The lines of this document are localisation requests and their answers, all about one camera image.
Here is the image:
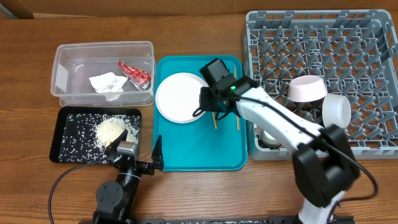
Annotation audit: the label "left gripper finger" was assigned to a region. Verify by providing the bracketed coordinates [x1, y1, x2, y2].
[151, 135, 164, 170]
[104, 129, 128, 156]

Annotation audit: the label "wooden chopstick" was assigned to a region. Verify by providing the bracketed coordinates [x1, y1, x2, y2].
[203, 65, 218, 130]
[234, 67, 240, 131]

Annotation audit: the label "rice leftovers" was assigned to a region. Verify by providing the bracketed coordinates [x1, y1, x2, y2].
[58, 113, 141, 164]

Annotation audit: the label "white round plate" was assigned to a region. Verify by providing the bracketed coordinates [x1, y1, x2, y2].
[155, 72, 208, 124]

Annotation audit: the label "white napkin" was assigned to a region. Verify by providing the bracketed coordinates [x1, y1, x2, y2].
[89, 72, 127, 101]

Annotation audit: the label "white cup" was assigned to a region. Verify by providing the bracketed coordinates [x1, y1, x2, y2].
[260, 130, 280, 148]

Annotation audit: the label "red snack wrapper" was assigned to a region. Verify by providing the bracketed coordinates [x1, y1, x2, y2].
[118, 61, 151, 91]

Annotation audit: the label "pink bowl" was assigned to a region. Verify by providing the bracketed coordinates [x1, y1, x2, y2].
[287, 75, 328, 103]

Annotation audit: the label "grey bowl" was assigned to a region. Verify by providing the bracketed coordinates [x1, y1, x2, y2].
[322, 93, 351, 129]

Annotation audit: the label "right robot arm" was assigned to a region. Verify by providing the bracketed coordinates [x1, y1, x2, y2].
[196, 58, 359, 223]

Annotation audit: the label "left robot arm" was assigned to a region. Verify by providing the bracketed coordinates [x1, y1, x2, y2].
[93, 130, 164, 223]

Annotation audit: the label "clear plastic waste bin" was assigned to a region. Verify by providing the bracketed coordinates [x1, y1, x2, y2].
[50, 41, 155, 106]

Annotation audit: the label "grey plastic dishwasher rack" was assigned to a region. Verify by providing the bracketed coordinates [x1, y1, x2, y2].
[242, 9, 397, 159]

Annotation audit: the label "black rectangular tray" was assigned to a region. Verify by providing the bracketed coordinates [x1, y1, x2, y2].
[49, 106, 142, 164]

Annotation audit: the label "teal plastic serving tray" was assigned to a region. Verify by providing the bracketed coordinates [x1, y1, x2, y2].
[153, 55, 248, 171]

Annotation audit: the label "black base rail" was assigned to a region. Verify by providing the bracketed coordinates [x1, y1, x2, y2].
[77, 215, 355, 224]

